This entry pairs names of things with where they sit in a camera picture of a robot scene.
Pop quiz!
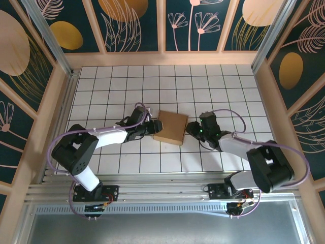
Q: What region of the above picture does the grey sheet metal tray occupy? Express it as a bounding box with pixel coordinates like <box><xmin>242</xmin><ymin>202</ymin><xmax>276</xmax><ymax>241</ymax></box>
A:
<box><xmin>12</xmin><ymin>200</ymin><xmax>313</xmax><ymax>244</ymax></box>

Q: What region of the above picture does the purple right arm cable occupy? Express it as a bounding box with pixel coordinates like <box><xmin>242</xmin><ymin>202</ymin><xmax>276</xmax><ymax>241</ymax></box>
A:
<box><xmin>208</xmin><ymin>108</ymin><xmax>311</xmax><ymax>219</ymax></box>

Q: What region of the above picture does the brown cardboard box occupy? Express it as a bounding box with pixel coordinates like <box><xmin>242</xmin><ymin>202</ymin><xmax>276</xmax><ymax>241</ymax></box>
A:
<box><xmin>152</xmin><ymin>109</ymin><xmax>189</xmax><ymax>146</ymax></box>

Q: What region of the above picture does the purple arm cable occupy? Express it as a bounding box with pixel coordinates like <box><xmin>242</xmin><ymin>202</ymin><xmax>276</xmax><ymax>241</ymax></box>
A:
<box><xmin>208</xmin><ymin>108</ymin><xmax>311</xmax><ymax>219</ymax></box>
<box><xmin>47</xmin><ymin>102</ymin><xmax>153</xmax><ymax>220</ymax></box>

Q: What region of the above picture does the small controller circuit board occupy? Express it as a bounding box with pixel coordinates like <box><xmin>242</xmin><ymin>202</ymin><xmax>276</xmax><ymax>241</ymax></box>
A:
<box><xmin>226</xmin><ymin>201</ymin><xmax>255</xmax><ymax>212</ymax></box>
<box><xmin>84</xmin><ymin>203</ymin><xmax>106</xmax><ymax>213</ymax></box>

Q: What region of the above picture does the aluminium corner post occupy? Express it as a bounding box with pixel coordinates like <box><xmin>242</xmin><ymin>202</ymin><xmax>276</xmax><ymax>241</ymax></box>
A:
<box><xmin>251</xmin><ymin>0</ymin><xmax>298</xmax><ymax>74</ymax></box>
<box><xmin>21</xmin><ymin>0</ymin><xmax>74</xmax><ymax>76</ymax></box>

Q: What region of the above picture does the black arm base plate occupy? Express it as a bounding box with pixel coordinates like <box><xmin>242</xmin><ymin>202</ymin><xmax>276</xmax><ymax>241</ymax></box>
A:
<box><xmin>208</xmin><ymin>182</ymin><xmax>254</xmax><ymax>200</ymax></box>
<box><xmin>73</xmin><ymin>185</ymin><xmax>119</xmax><ymax>203</ymax></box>

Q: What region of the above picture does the aluminium table side rail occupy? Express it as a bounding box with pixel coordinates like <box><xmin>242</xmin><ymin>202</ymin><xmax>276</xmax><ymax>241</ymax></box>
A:
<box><xmin>40</xmin><ymin>68</ymin><xmax>82</xmax><ymax>184</ymax></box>

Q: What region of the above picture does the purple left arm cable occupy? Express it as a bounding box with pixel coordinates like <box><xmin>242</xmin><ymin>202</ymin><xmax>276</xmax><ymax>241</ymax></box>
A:
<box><xmin>47</xmin><ymin>102</ymin><xmax>153</xmax><ymax>220</ymax></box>

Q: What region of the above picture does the slotted metal cable duct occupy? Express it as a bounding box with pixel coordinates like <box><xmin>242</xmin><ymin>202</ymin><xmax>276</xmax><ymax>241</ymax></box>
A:
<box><xmin>35</xmin><ymin>205</ymin><xmax>229</xmax><ymax>216</ymax></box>

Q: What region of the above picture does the aluminium mounting rail frame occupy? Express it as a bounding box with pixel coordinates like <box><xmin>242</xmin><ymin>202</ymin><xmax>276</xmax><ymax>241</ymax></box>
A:
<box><xmin>25</xmin><ymin>171</ymin><xmax>300</xmax><ymax>203</ymax></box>

